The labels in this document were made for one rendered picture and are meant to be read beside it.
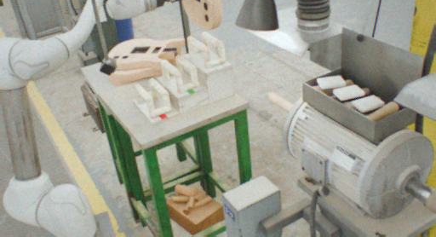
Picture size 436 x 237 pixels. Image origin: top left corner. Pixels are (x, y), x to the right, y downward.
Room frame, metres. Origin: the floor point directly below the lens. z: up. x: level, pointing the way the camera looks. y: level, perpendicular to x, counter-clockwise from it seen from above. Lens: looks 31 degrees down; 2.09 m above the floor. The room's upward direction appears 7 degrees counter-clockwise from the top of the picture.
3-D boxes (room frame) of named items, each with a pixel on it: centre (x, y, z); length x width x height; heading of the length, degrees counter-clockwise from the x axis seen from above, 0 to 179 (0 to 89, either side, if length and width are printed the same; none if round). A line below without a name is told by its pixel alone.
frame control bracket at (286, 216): (1.11, -0.18, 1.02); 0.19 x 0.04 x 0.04; 117
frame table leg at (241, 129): (2.02, -0.11, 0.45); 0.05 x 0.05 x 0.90; 27
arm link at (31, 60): (1.55, 0.61, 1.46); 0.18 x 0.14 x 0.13; 152
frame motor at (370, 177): (1.11, -0.38, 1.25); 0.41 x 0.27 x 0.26; 27
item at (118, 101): (2.15, 0.24, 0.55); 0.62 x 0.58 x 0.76; 27
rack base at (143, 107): (2.05, 0.30, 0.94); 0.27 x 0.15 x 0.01; 26
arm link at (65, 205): (1.43, 0.63, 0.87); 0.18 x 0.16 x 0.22; 62
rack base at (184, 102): (2.12, 0.16, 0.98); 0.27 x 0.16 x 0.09; 26
